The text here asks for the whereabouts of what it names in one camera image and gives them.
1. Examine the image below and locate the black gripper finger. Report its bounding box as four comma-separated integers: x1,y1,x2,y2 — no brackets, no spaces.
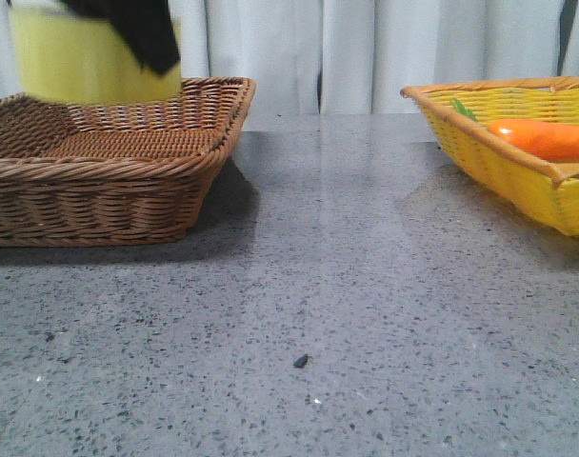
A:
62,0,180,75

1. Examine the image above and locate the small black debris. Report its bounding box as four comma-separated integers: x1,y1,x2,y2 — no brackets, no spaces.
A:
293,354,309,368

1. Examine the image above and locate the white pleated curtain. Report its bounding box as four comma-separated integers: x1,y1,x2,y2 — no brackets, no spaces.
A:
0,0,579,117

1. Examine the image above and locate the brown wicker basket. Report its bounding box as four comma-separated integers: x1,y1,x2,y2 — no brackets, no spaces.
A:
0,77,256,247

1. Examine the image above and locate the yellow tape roll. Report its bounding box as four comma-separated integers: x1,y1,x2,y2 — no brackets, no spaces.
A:
9,1,181,105

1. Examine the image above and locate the yellow wicker basket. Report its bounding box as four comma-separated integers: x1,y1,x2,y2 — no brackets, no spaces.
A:
401,76,579,237

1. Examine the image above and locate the orange toy carrot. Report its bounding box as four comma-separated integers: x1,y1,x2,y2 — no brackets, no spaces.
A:
476,118,579,162

